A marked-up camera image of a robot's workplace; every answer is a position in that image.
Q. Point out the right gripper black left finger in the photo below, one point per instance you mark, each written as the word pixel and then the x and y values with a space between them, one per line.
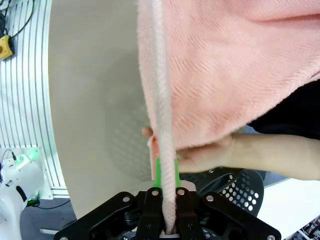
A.
pixel 150 215

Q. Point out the white side table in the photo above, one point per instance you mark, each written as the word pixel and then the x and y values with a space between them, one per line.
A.
pixel 292 207

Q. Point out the dark perforated laundry basket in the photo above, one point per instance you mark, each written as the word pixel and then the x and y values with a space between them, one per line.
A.
pixel 245 192

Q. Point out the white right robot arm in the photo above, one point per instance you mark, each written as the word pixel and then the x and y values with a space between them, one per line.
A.
pixel 15 212

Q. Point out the person's left hand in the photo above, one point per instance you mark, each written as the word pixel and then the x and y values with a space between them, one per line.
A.
pixel 207 157

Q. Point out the person's left forearm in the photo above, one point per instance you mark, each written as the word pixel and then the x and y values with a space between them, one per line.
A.
pixel 275 155

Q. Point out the yellow emergency stop button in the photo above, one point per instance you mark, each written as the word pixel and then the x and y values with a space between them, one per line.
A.
pixel 6 47

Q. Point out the pink towel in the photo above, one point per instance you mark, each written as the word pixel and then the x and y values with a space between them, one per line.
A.
pixel 225 62

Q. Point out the white ribbed base platform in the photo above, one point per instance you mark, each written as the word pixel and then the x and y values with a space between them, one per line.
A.
pixel 25 100

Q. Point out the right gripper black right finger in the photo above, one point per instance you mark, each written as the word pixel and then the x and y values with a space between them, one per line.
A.
pixel 187 215

